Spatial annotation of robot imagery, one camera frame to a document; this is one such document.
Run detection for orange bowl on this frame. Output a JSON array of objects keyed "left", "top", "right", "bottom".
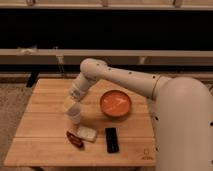
[{"left": 100, "top": 90, "right": 132, "bottom": 118}]

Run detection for wooden table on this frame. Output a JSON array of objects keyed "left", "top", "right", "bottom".
[{"left": 4, "top": 79, "right": 155, "bottom": 167}]

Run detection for white paper cup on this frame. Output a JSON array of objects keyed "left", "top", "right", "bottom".
[{"left": 66, "top": 103, "right": 81, "bottom": 124}]

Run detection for black eraser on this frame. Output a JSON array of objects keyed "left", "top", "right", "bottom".
[{"left": 105, "top": 128, "right": 119, "bottom": 153}]

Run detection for white sponge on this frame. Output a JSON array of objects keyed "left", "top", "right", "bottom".
[{"left": 77, "top": 126, "right": 97, "bottom": 142}]

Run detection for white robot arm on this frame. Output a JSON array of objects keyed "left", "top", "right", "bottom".
[{"left": 62, "top": 58, "right": 213, "bottom": 171}]

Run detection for grey metal rail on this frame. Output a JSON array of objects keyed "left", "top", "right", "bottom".
[{"left": 0, "top": 48, "right": 213, "bottom": 66}]

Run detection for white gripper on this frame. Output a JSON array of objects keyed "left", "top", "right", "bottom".
[{"left": 63, "top": 73, "right": 95, "bottom": 110}]

